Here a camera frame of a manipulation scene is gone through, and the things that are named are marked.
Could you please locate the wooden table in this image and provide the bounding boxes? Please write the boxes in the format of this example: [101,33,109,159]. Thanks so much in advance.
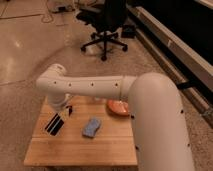
[24,96,137,167]

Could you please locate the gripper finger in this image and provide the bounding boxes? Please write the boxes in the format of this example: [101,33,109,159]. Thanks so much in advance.
[66,105,73,116]

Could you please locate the black office chair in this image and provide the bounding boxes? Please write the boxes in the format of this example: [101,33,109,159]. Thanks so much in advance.
[76,0,128,61]

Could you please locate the black striped eraser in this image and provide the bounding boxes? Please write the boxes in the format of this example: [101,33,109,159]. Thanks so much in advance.
[45,113,64,136]

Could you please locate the black box on floor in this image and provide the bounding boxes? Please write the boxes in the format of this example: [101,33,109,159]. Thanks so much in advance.
[121,25,135,38]

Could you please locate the blue sponge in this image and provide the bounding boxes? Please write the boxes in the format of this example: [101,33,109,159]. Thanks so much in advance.
[82,118,101,138]

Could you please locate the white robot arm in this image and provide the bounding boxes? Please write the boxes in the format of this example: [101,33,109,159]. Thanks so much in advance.
[36,64,195,171]

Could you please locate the orange ceramic bowl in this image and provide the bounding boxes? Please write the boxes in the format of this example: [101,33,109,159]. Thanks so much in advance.
[106,100,129,116]

